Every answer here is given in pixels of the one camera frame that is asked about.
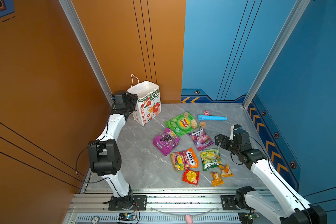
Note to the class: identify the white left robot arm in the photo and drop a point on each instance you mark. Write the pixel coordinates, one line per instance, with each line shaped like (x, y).
(104, 155)

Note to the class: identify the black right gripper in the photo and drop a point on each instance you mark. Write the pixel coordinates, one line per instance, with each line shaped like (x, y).
(225, 139)

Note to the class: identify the aluminium corner post left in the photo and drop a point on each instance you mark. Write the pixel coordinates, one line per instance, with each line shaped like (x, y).
(75, 22)

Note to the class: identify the circuit board right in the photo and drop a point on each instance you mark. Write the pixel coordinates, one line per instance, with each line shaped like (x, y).
(248, 218)

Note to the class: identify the green Lays chips bag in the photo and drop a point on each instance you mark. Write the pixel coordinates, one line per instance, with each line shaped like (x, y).
(182, 124)

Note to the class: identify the aluminium corner post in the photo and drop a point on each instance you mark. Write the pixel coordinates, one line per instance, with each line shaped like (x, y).
(284, 34)
(75, 22)

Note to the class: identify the green lemon candy bag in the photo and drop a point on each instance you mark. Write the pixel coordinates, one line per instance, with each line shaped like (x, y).
(210, 158)

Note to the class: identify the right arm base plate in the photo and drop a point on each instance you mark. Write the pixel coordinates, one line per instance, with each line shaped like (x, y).
(229, 203)

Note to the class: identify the pink toy pig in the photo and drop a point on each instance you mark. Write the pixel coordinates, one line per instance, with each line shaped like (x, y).
(206, 112)

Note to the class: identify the blue toy microphone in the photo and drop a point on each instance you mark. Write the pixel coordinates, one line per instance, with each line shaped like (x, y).
(208, 117)

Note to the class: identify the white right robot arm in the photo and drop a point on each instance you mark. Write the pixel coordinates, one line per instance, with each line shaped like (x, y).
(292, 208)

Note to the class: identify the small orange round cookie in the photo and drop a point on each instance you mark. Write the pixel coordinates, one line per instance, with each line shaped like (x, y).
(202, 124)

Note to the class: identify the orange Fox's candy bag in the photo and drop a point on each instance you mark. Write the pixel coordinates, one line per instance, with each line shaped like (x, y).
(184, 160)

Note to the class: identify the orange snack packet right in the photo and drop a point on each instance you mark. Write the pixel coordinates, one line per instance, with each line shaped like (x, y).
(225, 171)

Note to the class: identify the white floral paper bag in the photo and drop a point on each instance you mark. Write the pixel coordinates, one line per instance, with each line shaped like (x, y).
(149, 100)

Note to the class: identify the purple pink candy bag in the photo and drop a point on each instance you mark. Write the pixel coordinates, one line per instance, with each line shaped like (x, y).
(201, 139)

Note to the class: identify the orange snack packet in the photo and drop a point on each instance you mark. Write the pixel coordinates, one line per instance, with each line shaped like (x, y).
(217, 180)
(225, 171)

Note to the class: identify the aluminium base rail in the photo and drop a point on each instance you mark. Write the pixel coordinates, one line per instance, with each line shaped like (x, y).
(164, 206)

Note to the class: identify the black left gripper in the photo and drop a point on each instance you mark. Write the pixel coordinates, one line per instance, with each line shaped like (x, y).
(132, 99)

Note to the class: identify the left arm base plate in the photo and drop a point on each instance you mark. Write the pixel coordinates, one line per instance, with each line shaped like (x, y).
(128, 203)

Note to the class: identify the pink object on rail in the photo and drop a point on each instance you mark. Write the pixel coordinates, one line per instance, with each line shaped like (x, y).
(188, 219)

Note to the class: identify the aluminium corner post right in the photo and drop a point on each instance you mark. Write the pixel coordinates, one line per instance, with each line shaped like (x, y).
(284, 34)

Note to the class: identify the green circuit board left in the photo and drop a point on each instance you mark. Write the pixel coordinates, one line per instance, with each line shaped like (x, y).
(127, 218)

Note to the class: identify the orange snack packet left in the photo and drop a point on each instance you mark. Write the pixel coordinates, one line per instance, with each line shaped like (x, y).
(217, 180)

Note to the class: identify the purple grape candy bag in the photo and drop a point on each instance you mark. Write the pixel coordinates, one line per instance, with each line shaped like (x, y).
(166, 141)

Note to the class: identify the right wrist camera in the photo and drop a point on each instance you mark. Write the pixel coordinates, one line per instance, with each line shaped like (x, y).
(233, 128)

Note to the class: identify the red yellow snack packet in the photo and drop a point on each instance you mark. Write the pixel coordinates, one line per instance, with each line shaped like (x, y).
(191, 177)

